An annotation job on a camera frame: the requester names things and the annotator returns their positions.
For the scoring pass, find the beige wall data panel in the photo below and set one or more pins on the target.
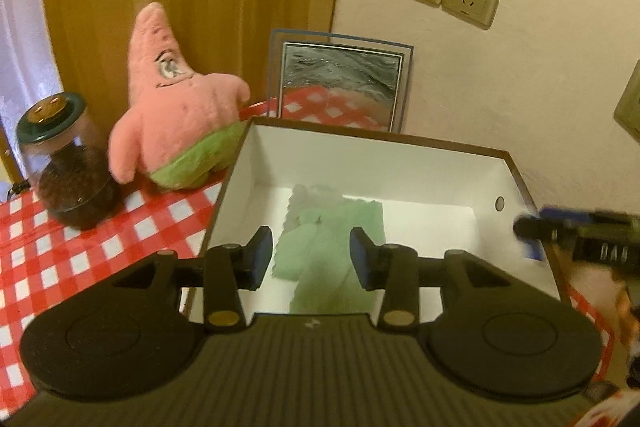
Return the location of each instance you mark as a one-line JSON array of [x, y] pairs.
[[631, 102]]

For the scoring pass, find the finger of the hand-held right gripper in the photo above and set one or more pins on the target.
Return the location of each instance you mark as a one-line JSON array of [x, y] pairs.
[[567, 213], [532, 227]]

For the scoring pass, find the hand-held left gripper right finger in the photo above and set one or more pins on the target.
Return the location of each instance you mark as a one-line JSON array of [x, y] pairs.
[[361, 258]]

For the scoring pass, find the pink starfish plush toy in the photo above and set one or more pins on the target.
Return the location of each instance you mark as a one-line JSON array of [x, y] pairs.
[[175, 107]]

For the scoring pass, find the green fuzzy cloth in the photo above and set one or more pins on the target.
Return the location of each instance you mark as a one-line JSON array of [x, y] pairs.
[[330, 232]]

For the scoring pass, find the red white checkered tablecloth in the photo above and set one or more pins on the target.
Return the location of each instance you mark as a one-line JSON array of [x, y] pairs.
[[75, 267]]

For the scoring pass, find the white sheer curtain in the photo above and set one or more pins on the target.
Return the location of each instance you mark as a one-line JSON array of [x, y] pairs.
[[22, 32]]

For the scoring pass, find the white box with brown rim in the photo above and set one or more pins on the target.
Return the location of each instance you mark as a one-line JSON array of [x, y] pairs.
[[450, 187]]

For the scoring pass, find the clear jar with dark lid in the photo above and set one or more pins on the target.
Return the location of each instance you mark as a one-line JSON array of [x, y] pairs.
[[65, 177]]

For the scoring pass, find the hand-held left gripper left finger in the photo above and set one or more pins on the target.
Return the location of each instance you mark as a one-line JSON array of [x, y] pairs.
[[262, 258]]

